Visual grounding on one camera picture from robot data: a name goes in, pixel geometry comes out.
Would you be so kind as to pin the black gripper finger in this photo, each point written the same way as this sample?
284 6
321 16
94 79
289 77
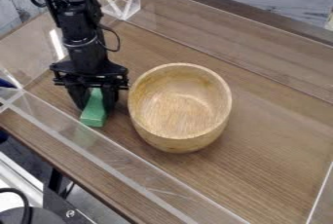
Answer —
110 98
79 94

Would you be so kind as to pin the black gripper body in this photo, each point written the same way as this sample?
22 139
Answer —
87 68

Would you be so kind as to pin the green rectangular block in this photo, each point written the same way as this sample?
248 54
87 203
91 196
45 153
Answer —
94 114

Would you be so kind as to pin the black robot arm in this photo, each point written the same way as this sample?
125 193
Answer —
78 17

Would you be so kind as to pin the brown wooden bowl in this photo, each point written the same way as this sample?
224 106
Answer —
180 104

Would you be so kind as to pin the blue object at edge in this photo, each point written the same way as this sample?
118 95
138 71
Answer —
6 84

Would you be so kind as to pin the black table leg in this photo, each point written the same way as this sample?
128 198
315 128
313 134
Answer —
55 181

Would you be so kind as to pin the clear acrylic corner bracket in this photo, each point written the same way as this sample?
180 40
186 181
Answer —
121 9

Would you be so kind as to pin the grey metal base plate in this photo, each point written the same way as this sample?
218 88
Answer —
70 214

